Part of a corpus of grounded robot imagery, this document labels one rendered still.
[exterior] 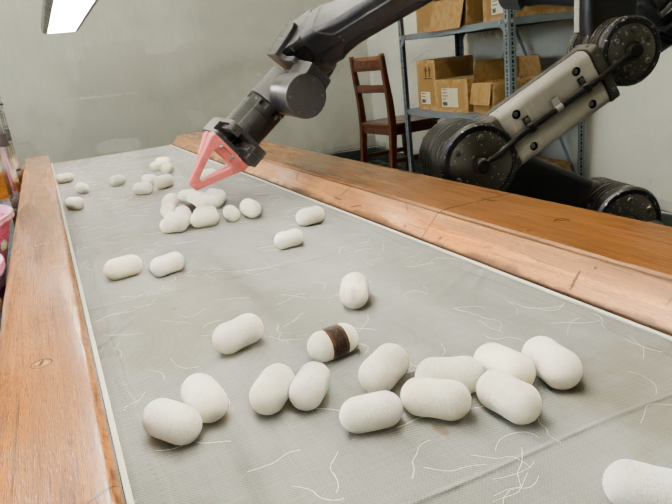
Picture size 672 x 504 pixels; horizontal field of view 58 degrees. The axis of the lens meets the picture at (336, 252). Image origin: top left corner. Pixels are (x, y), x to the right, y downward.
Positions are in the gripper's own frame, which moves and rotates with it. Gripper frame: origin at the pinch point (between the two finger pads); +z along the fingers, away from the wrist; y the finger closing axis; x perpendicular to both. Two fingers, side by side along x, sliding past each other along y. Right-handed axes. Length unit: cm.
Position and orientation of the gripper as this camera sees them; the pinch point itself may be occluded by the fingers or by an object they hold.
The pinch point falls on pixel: (196, 182)
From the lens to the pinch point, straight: 87.4
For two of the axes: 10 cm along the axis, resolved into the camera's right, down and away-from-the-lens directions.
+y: 4.3, 2.4, -8.7
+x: 6.3, 6.1, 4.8
